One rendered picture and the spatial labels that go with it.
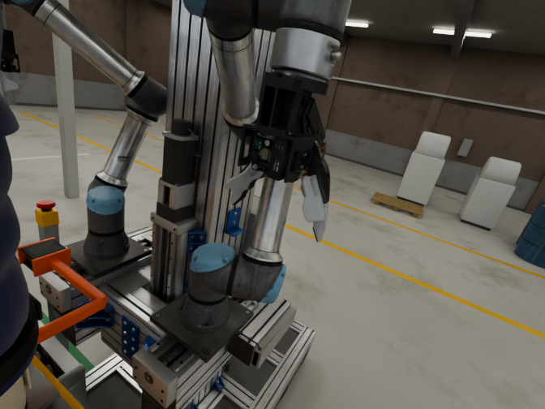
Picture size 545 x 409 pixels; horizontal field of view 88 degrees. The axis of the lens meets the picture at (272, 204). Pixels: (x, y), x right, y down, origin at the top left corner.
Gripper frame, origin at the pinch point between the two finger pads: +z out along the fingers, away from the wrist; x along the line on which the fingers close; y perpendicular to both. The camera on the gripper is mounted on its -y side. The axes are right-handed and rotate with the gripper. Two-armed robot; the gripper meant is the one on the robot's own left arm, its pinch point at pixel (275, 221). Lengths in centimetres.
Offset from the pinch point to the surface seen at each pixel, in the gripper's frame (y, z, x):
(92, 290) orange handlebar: 6, 33, -40
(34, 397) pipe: 22, 42, -30
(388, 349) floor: -175, 152, 44
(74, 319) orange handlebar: 12.0, 33.4, -34.7
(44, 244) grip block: 5, 31, -63
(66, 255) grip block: 2, 33, -57
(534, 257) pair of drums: -531, 140, 220
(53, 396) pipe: 20, 42, -28
